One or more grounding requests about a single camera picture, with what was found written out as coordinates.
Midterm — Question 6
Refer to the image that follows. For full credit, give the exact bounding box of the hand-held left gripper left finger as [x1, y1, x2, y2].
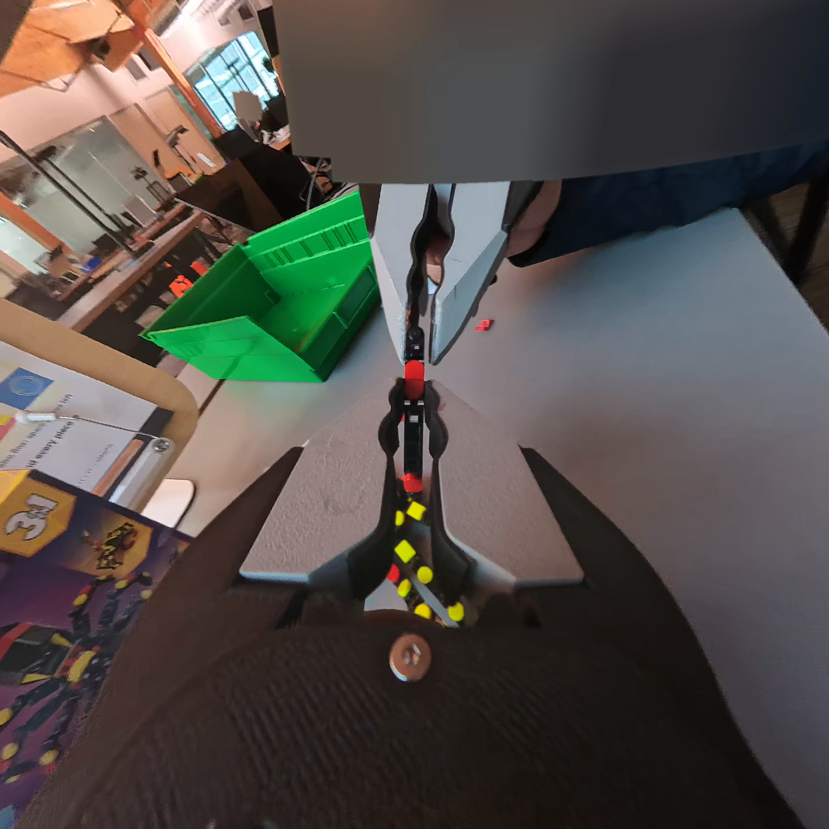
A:
[240, 379, 405, 600]

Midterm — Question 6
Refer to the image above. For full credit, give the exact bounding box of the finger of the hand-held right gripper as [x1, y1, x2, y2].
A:
[427, 181, 514, 367]
[369, 183, 436, 364]

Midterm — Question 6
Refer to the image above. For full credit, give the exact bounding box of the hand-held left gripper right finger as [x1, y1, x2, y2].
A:
[421, 380, 585, 613]

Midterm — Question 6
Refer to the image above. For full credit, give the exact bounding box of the black yellow lego scorpion model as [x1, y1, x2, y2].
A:
[385, 495, 468, 628]

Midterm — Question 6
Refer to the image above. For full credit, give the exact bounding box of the black red lego claw arm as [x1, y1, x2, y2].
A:
[398, 327, 433, 494]

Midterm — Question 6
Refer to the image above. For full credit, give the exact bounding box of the person's right forearm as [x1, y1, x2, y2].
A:
[508, 152, 829, 268]

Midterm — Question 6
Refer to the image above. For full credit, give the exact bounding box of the lego set box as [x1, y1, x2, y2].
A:
[0, 469, 195, 829]

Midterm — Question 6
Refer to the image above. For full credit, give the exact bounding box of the person's right hand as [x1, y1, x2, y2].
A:
[427, 180, 563, 289]

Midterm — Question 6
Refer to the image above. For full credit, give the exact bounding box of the green plastic bin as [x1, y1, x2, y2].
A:
[139, 189, 382, 384]

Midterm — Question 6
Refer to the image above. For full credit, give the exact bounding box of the wooden instruction board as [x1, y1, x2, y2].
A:
[0, 298, 199, 528]

